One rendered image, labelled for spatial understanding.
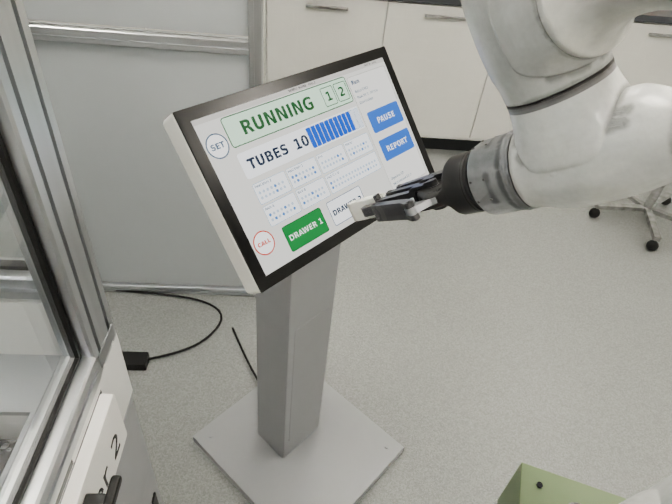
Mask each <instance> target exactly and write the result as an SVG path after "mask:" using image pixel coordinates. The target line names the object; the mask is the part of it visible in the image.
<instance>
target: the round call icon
mask: <svg viewBox="0 0 672 504"><path fill-rule="evenodd" d="M248 237H249V239H250V242H251V244H252V246H253V248H254V250H255V252H256V254H257V256H258V258H259V260H262V259H264V258H265V257H267V256H269V255H271V254H272V253H274V252H276V251H277V250H279V249H280V248H279V246H278V244H277V242H276V240H275V238H274V236H273V234H272V232H271V230H270V227H269V225H268V226H266V227H265V228H263V229H261V230H259V231H257V232H255V233H253V234H251V235H250V236H248Z"/></svg>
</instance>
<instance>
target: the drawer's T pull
mask: <svg viewBox="0 0 672 504"><path fill-rule="evenodd" d="M121 483H122V477H121V476H120V475H113V476H112V477H111V479H110V482H109V485H108V489H107V492H106V494H105V493H88V494H86V495H85V498H84V501H83V504H116V500H117V497H118V493H119V490H120V486H121Z"/></svg>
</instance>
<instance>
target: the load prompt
mask: <svg viewBox="0 0 672 504"><path fill-rule="evenodd" d="M351 102H354V99H353V97H352V94H351V92H350V90H349V87H348V85H347V82H346V80H345V78H344V76H342V77H339V78H336V79H333V80H330V81H327V82H324V83H321V84H318V85H315V86H313V87H310V88H307V89H304V90H301V91H298V92H295V93H292V94H289V95H286V96H283V97H281V98H278V99H275V100H272V101H269V102H266V103H263V104H260V105H257V106H254V107H251V108H248V109H246V110H243V111H240V112H237V113H234V114H231V115H228V116H225V117H222V118H219V120H220V122H221V124H222V126H223V128H224V130H225V133H226V135H227V137H228V139H229V141H230V143H231V145H232V147H233V149H235V148H237V147H240V146H243V145H245V144H248V143H250V142H253V141H255V140H258V139H260V138H263V137H265V136H268V135H270V134H273V133H275V132H278V131H280V130H283V129H285V128H288V127H291V126H293V125H296V124H298V123H301V122H303V121H306V120H308V119H311V118H313V117H316V116H318V115H321V114H323V113H326V112H328V111H331V110H334V109H336V108H339V107H341V106H344V105H346V104H349V103H351Z"/></svg>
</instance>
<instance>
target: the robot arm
mask: <svg viewBox="0 0 672 504"><path fill-rule="evenodd" d="M461 5H462V9H463V12H464V16H465V19H466V22H467V24H468V27H469V30H470V33H471V36H472V38H473V41H474V44H475V46H476V49H477V51H478V54H479V56H480V58H481V60H482V63H483V65H484V67H485V69H486V71H487V73H488V75H489V77H490V79H491V81H492V83H493V84H494V85H495V87H496V88H497V90H498V91H499V93H500V95H501V97H502V99H503V101H504V103H505V105H506V107H507V110H508V112H509V115H510V119H511V122H512V127H513V130H511V131H509V132H507V133H504V134H501V135H498V136H495V137H493V138H490V139H487V140H482V142H481V143H479V144H478V145H476V146H475V147H474V148H472V150H470V151H467V152H463V153H460V154H457V155H454V156H452V157H450V158H449V159H448V160H447V161H446V163H445V165H444V167H443V170H440V171H437V172H434V173H431V174H428V175H425V176H423V177H420V178H417V179H414V180H411V181H408V182H405V183H402V184H399V185H397V186H396V189H393V190H389V191H387V192H386V195H385V194H384V193H377V194H375V195H372V196H368V197H365V198H361V199H357V200H353V201H351V202H350V203H348V204H347V207H348V209H349V211H350V213H351V215H352V217H353V219H354V221H355V222H356V221H361V220H366V219H370V218H375V217H376V219H377V221H378V222H382V221H397V220H409V221H412V222H413V221H417V220H419V219H420V215H421V213H420V212H422V211H427V210H432V209H434V210H441V209H444V208H446V207H447V206H449V207H451V208H452V209H454V210H455V211H456V212H458V213H460V214H465V215H467V214H473V213H478V212H483V211H486V212H487V213H489V214H493V215H499V214H505V213H511V212H516V211H522V210H532V209H535V208H540V207H552V208H558V209H568V208H579V207H586V206H593V205H599V204H604V203H608V202H613V201H617V200H621V199H625V198H628V197H632V196H635V195H638V194H642V193H645V192H648V191H651V190H654V189H657V188H659V187H662V186H665V185H667V184H669V183H672V87H670V86H666V85H661V84H654V83H642V84H638V85H634V86H630V85H629V83H628V81H627V80H626V78H625V77H624V76H623V74H622V73H621V71H620V69H619V68H618V66H617V64H616V61H615V59H614V56H613V53H612V50H613V49H614V48H615V47H617V46H618V45H619V44H620V43H621V42H622V41H623V39H624V38H625V37H626V35H627V34H628V32H629V30H630V28H631V26H632V24H633V22H634V19H635V17H637V16H639V15H641V14H644V13H647V12H652V11H658V10H672V0H461ZM619 504H672V475H670V476H668V477H667V478H665V479H663V480H661V481H660V482H658V483H656V484H655V485H653V486H652V487H650V488H649V489H647V490H644V491H641V492H639V493H637V494H635V495H634V496H632V497H630V498H628V499H626V500H625V501H623V502H621V503H619Z"/></svg>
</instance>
